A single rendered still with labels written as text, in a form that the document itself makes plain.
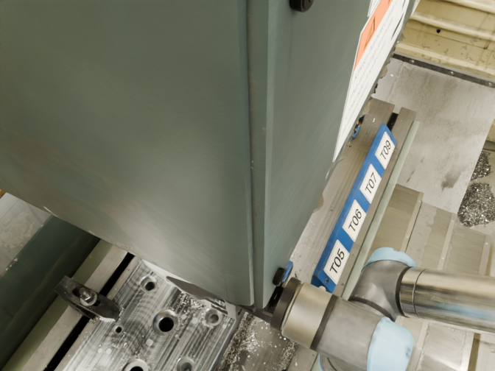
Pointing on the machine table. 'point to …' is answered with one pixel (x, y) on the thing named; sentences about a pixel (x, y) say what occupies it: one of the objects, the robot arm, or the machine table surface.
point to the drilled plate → (204, 339)
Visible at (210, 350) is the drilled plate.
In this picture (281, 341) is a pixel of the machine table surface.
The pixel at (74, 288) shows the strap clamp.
